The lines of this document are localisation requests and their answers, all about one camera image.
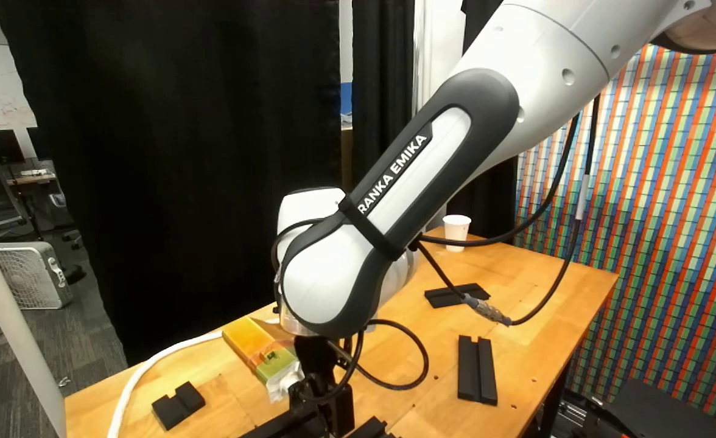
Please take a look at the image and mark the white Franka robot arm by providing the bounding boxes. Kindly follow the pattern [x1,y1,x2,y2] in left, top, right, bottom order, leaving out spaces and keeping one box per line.
[276,0,716,339]

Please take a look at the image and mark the black track piece table edge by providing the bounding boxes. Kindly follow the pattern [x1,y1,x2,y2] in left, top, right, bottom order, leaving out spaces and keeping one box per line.
[349,419,395,438]

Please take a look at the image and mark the yellow wrist camera box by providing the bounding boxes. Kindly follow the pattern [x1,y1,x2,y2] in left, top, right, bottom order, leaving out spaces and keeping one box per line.
[221,316,303,401]

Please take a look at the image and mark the white paper cup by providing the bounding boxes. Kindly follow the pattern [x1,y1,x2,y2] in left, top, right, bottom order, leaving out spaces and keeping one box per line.
[443,215,473,254]

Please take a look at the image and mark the black curtain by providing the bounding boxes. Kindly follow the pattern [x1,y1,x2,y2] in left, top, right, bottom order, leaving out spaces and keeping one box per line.
[0,0,338,360]

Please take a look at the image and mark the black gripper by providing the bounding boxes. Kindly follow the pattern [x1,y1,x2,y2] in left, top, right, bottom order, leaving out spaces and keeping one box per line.
[289,336,354,438]

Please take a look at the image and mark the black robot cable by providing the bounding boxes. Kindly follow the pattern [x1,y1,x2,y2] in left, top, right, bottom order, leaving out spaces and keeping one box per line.
[323,95,603,394]

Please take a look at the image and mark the grey computer case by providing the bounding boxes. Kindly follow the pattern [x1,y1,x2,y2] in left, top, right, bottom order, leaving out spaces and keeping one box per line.
[0,242,71,313]

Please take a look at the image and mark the colourful woven backdrop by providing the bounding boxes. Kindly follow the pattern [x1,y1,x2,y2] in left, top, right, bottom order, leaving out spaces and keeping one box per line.
[517,47,716,419]

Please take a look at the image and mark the black track piece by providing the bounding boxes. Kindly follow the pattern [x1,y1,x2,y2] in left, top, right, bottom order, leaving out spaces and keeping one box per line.
[424,282,488,310]
[241,412,328,438]
[459,336,500,406]

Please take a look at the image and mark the white cable conduit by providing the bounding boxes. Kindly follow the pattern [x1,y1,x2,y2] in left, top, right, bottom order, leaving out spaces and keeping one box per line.
[105,327,226,438]

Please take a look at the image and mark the small black connector block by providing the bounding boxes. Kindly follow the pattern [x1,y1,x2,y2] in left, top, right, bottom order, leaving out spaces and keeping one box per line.
[152,382,205,431]

